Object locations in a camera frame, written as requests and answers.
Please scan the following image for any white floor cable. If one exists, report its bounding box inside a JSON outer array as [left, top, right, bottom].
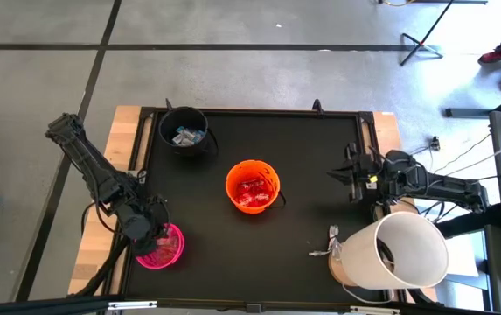
[[409, 133, 501, 177]]

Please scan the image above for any black tripod stand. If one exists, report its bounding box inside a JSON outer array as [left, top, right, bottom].
[[399, 0, 490, 67]]

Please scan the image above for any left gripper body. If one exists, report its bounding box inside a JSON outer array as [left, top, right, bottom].
[[118, 194, 173, 258]]

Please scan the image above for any red Skittles candy packet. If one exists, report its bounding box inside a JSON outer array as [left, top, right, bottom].
[[235, 178, 274, 207]]

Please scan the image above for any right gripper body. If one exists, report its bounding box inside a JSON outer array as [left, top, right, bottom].
[[344, 142, 386, 205]]

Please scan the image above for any clear candy packet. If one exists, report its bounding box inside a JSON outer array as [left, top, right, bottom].
[[327, 224, 341, 251]]

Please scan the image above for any silver metal bracket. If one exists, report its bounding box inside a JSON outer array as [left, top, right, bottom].
[[107, 300, 158, 312]]

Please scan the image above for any black cable bundle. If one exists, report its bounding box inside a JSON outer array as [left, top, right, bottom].
[[68, 200, 144, 298], [374, 196, 459, 225]]

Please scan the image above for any black plastic pumpkin bucket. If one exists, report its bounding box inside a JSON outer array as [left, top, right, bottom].
[[157, 106, 219, 158]]

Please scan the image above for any wooden lamp base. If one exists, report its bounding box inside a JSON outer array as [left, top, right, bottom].
[[327, 251, 358, 288]]

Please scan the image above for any clear red gummy packet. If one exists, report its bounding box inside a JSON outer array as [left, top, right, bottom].
[[156, 235, 182, 263]]

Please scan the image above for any black metal table frame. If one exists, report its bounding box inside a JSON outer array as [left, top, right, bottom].
[[103, 98, 391, 314]]

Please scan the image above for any pink plastic bucket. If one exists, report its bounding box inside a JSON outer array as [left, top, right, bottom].
[[134, 222, 186, 270]]

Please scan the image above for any white paper sheet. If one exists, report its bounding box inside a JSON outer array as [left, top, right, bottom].
[[444, 235, 481, 277]]

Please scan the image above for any orange plastic bucket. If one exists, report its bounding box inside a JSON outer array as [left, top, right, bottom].
[[225, 159, 287, 215]]

